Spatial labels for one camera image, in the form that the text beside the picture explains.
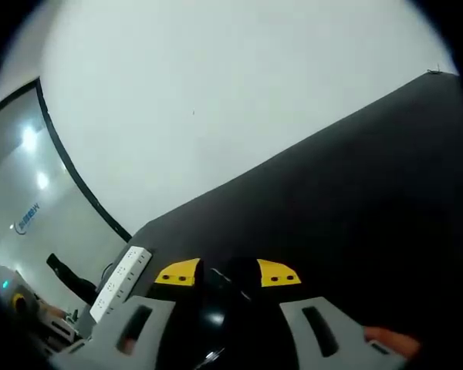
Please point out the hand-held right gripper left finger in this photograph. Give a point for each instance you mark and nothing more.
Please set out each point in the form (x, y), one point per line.
(112, 331)

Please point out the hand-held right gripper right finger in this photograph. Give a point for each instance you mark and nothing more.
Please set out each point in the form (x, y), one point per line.
(332, 331)

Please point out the white power strip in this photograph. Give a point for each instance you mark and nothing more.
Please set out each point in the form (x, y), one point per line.
(117, 277)

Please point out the black phone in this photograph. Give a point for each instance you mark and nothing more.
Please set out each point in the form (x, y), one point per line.
(216, 320)

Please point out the person's right hand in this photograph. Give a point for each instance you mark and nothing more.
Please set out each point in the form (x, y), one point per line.
(393, 341)

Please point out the dark angled object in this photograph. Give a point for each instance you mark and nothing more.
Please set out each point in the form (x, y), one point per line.
(73, 279)

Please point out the frosted glass partition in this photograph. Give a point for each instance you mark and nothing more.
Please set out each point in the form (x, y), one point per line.
(23, 192)

